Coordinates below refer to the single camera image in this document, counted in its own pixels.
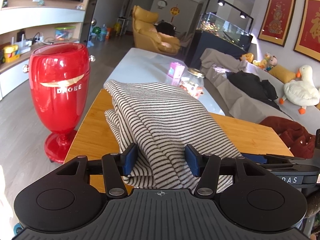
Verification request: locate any black white striped shirt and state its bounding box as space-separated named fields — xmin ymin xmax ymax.
xmin=104 ymin=80 xmax=240 ymax=190

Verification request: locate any dark red fuzzy coat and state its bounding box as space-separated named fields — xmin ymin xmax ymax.
xmin=259 ymin=116 xmax=316 ymax=159

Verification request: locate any glass snack jar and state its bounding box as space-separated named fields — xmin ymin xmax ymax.
xmin=178 ymin=68 xmax=204 ymax=99

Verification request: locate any white goose plush toy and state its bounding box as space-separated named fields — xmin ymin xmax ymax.
xmin=279 ymin=65 xmax=319 ymax=114

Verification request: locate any grey sofa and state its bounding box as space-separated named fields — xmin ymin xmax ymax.
xmin=200 ymin=48 xmax=319 ymax=134

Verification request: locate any pink small box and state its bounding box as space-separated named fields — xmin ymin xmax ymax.
xmin=167 ymin=62 xmax=185 ymax=79

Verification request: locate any black jacket on sofa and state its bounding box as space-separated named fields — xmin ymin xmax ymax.
xmin=226 ymin=71 xmax=281 ymax=111

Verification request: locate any white marble coffee table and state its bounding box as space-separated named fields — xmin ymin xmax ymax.
xmin=102 ymin=47 xmax=226 ymax=117

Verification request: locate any yellow long sofa cushion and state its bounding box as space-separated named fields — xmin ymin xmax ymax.
xmin=268 ymin=64 xmax=296 ymax=83

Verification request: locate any beige blanket on sofa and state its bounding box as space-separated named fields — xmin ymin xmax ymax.
xmin=200 ymin=48 xmax=247 ymax=74

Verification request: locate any red goblet-shaped bin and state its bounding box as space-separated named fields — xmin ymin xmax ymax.
xmin=23 ymin=43 xmax=95 ymax=163

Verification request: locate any yellow round plush toy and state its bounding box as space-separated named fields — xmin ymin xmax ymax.
xmin=240 ymin=53 xmax=254 ymax=63

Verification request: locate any small plush toys group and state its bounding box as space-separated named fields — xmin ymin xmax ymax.
xmin=252 ymin=53 xmax=278 ymax=72

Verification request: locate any yellow leather armchair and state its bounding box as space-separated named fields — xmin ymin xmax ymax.
xmin=132 ymin=5 xmax=181 ymax=56

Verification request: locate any red framed calligraphy picture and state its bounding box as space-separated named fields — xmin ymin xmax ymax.
xmin=293 ymin=0 xmax=320 ymax=62

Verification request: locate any glass fish tank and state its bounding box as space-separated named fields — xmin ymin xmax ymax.
xmin=196 ymin=12 xmax=253 ymax=51

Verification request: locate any red framed gourd picture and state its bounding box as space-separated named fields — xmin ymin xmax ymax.
xmin=258 ymin=0 xmax=296 ymax=47

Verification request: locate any white wooden TV cabinet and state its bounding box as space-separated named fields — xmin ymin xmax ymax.
xmin=1 ymin=0 xmax=89 ymax=98

